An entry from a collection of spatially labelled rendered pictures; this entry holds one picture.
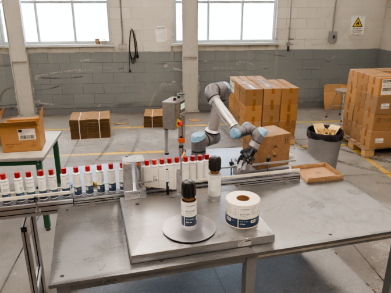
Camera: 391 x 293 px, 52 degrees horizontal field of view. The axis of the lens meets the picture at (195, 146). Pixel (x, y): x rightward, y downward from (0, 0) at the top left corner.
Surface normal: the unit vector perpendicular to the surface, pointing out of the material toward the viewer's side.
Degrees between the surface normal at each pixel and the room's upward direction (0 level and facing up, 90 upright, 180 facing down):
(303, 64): 90
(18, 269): 0
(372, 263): 0
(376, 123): 90
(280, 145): 90
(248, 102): 88
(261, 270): 0
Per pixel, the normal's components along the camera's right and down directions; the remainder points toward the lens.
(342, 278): -0.01, -0.94
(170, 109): -0.35, 0.32
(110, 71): 0.11, 0.33
